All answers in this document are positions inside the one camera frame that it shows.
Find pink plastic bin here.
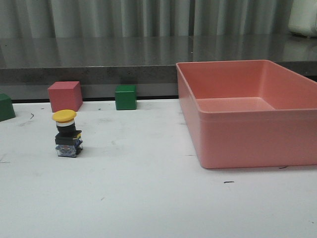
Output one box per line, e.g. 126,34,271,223
176,60,317,169

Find white appliance in background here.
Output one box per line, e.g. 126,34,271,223
288,0,317,37

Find green cube block left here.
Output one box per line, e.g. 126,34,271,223
0,93,16,121

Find green cube block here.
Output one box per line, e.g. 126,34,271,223
0,93,16,121
115,85,137,110

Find yellow push button switch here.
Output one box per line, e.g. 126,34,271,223
52,109,83,158

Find pink cube block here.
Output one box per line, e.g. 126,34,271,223
48,81,83,113

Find green cube block centre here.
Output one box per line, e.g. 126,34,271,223
115,85,137,110

